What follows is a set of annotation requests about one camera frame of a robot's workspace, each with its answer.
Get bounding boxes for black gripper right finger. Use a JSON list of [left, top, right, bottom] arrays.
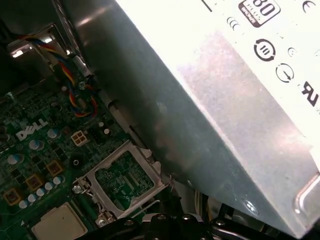
[[172, 203, 278, 240]]

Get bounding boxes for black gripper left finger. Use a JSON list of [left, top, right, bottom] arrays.
[[84, 212, 173, 240]]

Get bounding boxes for wire locking lever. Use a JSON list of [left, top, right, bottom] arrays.
[[117, 198, 163, 219]]

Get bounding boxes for silver CPU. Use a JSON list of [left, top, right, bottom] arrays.
[[31, 201, 88, 240]]

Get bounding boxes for green motherboard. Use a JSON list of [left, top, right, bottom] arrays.
[[0, 84, 176, 240]]

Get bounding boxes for white four-pin connector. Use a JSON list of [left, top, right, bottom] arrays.
[[70, 130, 90, 148]]

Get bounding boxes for grey power supply unit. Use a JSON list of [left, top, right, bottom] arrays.
[[61, 0, 320, 240]]

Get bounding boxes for twisted coloured fan wires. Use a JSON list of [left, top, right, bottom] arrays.
[[18, 34, 100, 118]]

